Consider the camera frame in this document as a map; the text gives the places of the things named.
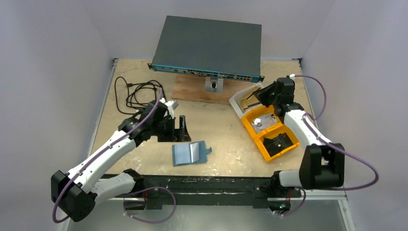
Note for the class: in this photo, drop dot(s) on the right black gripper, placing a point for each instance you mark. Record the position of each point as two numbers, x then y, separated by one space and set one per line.
264 94

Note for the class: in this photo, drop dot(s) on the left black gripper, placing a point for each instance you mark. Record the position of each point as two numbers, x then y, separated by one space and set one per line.
184 136

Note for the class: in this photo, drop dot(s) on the gold cards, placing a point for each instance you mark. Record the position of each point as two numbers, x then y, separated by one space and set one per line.
247 103

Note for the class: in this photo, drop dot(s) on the blue card holder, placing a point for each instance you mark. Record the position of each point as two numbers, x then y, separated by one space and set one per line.
190 153

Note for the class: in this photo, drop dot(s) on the white plastic bin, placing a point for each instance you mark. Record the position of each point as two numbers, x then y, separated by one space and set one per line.
243 94

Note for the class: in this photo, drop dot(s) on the yellow bin middle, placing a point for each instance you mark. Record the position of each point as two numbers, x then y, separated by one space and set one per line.
252 114

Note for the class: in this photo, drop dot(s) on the yellow bin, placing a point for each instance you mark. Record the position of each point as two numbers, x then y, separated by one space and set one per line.
272 134
252 114

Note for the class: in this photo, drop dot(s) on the silver items in bin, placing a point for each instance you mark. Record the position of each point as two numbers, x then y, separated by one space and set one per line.
263 122

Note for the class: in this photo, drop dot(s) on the yellow bin front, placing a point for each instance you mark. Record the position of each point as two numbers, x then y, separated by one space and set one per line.
272 134

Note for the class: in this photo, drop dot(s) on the wooden board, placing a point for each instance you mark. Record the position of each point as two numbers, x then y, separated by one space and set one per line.
191 88

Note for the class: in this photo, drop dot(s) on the black item in bin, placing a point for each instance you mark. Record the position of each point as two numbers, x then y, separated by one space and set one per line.
277 144

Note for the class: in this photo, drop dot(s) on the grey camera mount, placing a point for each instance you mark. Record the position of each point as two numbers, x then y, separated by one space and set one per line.
213 84

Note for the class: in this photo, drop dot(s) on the grey network switch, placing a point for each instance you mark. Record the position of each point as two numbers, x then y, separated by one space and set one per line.
209 48

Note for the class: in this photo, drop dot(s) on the aluminium frame rail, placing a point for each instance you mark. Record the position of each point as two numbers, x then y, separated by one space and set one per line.
157 197

